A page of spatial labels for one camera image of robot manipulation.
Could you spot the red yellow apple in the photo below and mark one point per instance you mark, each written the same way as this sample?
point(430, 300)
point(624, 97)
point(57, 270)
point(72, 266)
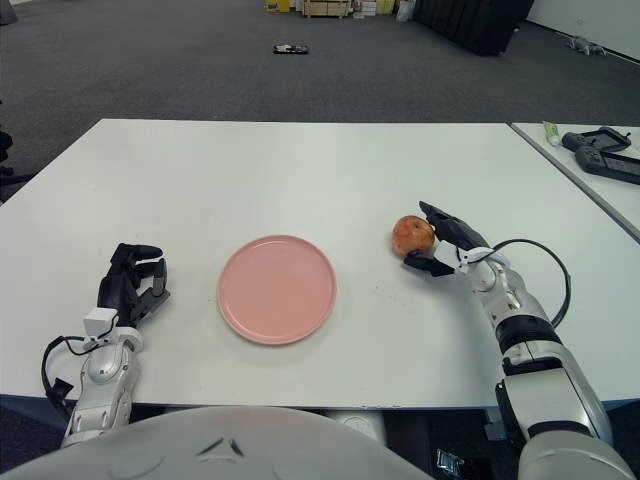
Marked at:
point(410, 235)

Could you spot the shiny metal bracket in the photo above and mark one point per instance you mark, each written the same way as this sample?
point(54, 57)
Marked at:
point(448, 461)

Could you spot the yellow cardboard box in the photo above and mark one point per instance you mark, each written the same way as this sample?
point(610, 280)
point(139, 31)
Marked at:
point(277, 5)

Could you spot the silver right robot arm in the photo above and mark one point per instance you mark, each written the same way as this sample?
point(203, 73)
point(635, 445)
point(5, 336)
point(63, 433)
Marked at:
point(540, 380)

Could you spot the black office chair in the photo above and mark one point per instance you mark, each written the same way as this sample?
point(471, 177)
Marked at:
point(5, 150)

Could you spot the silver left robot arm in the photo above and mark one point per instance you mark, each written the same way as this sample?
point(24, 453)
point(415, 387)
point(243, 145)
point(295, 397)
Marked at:
point(102, 370)

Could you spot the stack of white boxes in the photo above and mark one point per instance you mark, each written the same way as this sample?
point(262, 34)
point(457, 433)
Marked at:
point(375, 8)

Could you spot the black curtain partition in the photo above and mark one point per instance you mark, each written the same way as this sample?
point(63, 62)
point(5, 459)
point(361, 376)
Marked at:
point(472, 25)

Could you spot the grey quadruped robot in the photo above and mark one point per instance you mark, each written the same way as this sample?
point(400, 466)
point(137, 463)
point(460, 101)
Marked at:
point(585, 46)

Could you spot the black handheld controller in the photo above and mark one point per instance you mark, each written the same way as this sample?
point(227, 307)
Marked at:
point(610, 166)
point(597, 140)

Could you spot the small black floor tray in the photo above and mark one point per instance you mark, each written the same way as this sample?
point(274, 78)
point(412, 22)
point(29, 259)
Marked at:
point(291, 49)

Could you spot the green white tube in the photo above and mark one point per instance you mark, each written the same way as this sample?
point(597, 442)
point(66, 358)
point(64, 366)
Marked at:
point(551, 132)

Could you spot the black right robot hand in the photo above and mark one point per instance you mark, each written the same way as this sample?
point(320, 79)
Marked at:
point(460, 232)

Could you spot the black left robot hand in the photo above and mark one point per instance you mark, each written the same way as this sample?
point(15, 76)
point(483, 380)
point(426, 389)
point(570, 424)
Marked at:
point(117, 287)

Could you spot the white plastic bag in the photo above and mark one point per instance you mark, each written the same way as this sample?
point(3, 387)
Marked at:
point(405, 11)

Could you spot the grey bin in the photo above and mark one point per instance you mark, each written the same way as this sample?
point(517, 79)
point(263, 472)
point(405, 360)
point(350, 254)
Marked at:
point(7, 10)

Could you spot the grey robot torso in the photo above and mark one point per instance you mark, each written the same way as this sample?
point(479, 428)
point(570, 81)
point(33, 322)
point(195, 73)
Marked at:
point(200, 450)

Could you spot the pink round plate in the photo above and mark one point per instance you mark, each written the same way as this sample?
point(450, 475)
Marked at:
point(277, 292)

